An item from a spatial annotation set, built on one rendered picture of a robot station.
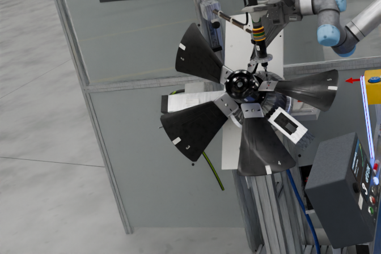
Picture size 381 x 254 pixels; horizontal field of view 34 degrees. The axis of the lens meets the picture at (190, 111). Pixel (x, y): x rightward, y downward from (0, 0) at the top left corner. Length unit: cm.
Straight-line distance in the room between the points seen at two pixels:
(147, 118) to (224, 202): 65
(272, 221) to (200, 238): 102
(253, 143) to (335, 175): 78
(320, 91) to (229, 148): 51
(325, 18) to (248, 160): 58
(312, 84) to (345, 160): 77
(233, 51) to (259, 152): 59
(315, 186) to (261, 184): 115
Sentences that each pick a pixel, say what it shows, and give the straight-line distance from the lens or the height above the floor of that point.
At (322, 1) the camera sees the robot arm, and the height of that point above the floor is 149.
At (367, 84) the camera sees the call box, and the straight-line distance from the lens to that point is 260.
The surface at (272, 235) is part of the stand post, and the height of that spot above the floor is 44.
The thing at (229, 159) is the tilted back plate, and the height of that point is 87.
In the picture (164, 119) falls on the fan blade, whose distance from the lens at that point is 248.
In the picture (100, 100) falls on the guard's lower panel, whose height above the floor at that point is 90.
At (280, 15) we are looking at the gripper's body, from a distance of 229.
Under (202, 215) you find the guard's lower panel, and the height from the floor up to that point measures 13.
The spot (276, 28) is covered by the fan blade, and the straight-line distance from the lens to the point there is 246.
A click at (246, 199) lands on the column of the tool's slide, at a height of 33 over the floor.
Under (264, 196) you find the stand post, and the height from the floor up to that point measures 64.
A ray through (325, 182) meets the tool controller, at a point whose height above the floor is 124.
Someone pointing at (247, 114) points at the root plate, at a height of 111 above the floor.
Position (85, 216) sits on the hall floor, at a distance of 437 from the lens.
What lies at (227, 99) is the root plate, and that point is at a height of 116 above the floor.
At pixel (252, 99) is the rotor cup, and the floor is 115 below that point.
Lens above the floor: 204
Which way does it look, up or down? 21 degrees down
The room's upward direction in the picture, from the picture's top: 14 degrees counter-clockwise
